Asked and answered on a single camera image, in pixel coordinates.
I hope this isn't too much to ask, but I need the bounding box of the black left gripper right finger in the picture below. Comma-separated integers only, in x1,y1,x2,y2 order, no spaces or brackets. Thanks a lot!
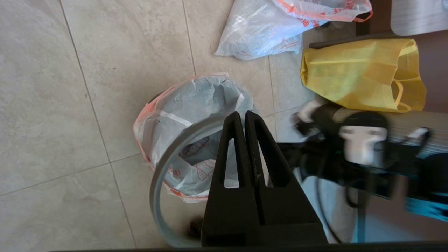
245,110,328,245

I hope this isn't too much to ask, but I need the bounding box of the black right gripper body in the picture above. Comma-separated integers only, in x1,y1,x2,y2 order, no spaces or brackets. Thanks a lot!
280,105,389,182

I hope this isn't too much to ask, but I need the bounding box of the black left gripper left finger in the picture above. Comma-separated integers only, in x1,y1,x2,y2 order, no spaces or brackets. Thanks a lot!
201,111,261,247

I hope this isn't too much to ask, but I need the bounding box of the black ring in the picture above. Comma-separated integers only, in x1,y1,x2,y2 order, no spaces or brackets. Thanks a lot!
149,117,228,248

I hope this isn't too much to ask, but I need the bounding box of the white red-print bag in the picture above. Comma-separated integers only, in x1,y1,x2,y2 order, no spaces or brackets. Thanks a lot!
133,72,259,204

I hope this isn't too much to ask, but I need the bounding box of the white plastic bag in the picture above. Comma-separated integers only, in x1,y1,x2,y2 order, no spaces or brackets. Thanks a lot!
214,0,373,61

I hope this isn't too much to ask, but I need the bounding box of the yellow fabric tote bag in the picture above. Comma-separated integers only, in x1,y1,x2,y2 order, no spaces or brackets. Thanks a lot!
300,38,427,113

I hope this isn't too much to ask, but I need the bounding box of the beige wood-grain table top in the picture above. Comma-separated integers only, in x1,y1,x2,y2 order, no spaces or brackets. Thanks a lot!
391,0,448,36

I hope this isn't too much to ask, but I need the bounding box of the thin black cable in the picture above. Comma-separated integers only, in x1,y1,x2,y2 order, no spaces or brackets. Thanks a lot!
315,175,368,244

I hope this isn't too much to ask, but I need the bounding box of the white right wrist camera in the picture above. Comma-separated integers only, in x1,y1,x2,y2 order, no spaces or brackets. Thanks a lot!
338,125,389,167

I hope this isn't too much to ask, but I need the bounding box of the black metal table frame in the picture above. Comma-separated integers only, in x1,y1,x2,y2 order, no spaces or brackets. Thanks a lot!
310,21,398,49

